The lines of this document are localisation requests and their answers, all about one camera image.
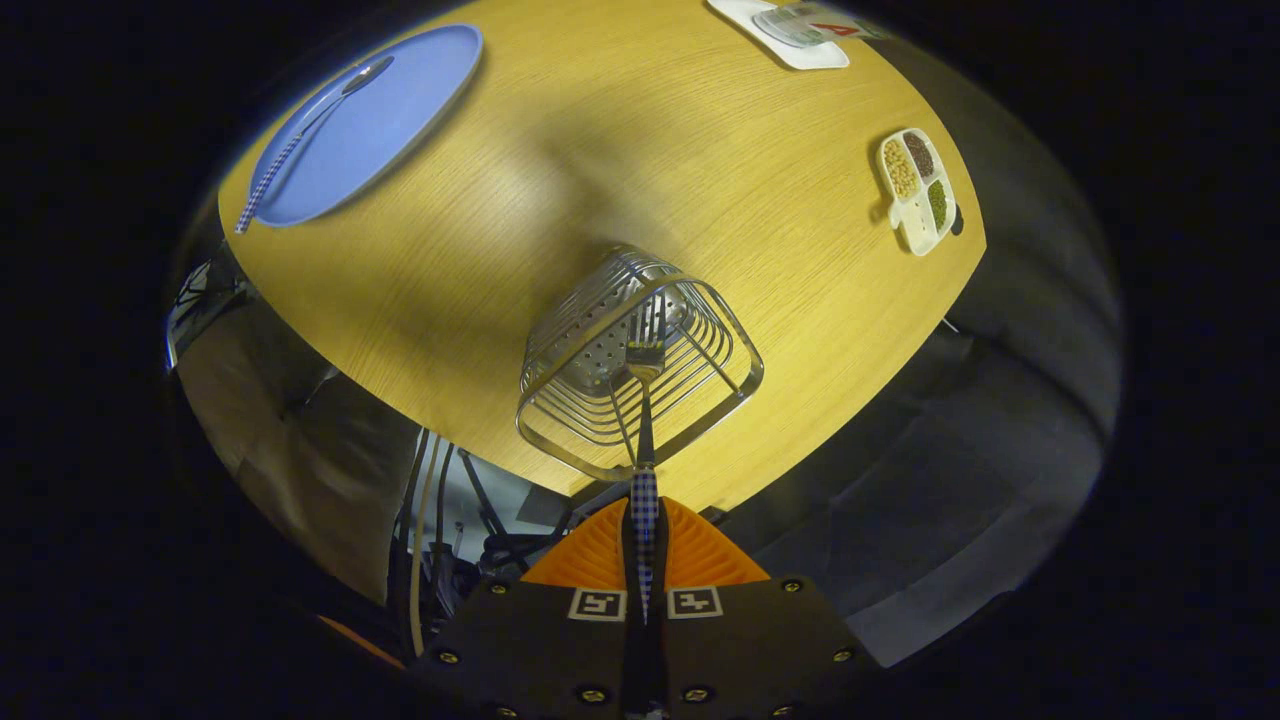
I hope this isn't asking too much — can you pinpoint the spoon with blue checkered handle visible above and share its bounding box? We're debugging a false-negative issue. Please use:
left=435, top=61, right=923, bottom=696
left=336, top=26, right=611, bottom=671
left=234, top=55, right=395, bottom=235

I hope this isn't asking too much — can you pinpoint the white divided condiment dish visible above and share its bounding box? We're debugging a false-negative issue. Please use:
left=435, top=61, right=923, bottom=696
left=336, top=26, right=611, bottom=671
left=877, top=128, right=961, bottom=257

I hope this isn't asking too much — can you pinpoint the white green drink bottle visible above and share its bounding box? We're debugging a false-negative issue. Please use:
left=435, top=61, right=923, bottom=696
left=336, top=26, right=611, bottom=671
left=752, top=2, right=881, bottom=49

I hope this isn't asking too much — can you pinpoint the blue plate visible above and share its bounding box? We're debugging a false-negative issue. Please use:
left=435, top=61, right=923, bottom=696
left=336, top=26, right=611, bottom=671
left=245, top=23, right=485, bottom=228

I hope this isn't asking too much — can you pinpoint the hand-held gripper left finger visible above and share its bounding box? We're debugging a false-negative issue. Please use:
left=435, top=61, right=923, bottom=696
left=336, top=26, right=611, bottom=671
left=420, top=497, right=641, bottom=720

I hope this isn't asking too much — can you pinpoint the beige cable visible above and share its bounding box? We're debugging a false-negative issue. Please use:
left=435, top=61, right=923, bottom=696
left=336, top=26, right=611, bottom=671
left=408, top=435, right=446, bottom=658

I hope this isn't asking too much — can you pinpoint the white square coaster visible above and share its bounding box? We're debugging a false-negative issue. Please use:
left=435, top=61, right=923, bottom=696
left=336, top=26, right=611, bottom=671
left=706, top=0, right=851, bottom=71

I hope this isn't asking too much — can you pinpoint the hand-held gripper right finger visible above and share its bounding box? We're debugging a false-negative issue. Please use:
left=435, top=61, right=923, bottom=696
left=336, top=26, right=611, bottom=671
left=648, top=497, right=881, bottom=720

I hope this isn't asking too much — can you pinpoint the fork with blue checkered handle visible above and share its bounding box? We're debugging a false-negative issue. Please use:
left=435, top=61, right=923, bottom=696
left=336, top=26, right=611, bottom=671
left=622, top=290, right=671, bottom=623

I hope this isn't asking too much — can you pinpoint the metal wire cutlery rack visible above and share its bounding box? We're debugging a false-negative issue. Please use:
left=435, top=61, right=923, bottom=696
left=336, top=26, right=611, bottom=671
left=515, top=246, right=766, bottom=483

